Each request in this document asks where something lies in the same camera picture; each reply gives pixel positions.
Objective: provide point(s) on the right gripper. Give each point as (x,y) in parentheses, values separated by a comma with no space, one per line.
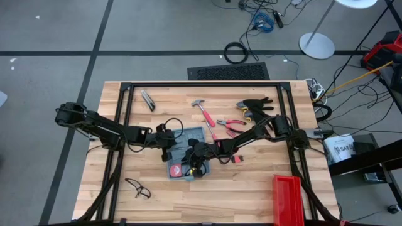
(202,152)

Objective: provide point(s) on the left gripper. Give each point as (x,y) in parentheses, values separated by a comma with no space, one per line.
(165,138)

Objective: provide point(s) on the red tape measure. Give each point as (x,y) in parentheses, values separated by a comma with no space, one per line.
(176,170)

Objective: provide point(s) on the grey plastic tool case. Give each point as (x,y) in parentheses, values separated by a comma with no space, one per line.
(194,135)

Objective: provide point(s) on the small red black tool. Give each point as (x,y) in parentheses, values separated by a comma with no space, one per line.
(237,159)

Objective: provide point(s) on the red bit holder strip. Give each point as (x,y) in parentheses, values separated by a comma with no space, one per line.
(231,133)

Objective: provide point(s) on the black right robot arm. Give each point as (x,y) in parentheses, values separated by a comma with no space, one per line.
(248,136)

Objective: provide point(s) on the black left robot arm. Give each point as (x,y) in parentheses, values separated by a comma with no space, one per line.
(103,127)

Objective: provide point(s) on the black safety glasses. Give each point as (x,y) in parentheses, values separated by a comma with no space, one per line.
(139,190)

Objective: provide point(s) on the grey utility knife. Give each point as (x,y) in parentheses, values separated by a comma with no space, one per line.
(148,101)

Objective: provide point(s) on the black work glove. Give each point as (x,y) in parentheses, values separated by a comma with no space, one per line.
(257,102)
(259,114)

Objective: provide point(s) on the red plastic bin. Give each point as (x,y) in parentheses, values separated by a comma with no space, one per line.
(287,201)

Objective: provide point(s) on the black floor vent grille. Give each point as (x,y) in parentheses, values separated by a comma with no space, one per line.
(229,72)

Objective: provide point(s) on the white printed bag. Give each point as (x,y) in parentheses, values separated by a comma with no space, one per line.
(337,150)

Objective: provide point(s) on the white power strip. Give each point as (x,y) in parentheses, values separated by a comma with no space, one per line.
(317,91)

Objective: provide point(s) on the black power strip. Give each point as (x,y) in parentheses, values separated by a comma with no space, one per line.
(278,19)

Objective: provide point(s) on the white floor lamp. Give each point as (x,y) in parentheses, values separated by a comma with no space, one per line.
(317,47)

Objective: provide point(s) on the grey floor object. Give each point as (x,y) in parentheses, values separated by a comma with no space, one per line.
(2,99)

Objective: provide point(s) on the black side cart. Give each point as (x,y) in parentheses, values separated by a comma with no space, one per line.
(377,155)

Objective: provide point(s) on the thin black pole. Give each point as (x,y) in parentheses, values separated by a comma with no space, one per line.
(357,50)

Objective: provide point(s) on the black caster wheel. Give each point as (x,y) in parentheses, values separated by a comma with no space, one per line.
(393,209)

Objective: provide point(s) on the red black machine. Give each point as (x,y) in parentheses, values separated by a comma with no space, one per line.
(380,51)

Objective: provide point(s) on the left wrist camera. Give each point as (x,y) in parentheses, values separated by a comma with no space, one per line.
(166,156)

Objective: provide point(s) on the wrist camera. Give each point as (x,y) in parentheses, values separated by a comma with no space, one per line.
(166,156)
(198,172)

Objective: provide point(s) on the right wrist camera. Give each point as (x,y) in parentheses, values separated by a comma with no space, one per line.
(198,172)

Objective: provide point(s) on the black aluminium table frame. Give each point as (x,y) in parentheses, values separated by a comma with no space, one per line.
(204,84)

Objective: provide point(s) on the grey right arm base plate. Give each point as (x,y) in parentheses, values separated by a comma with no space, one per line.
(311,133)

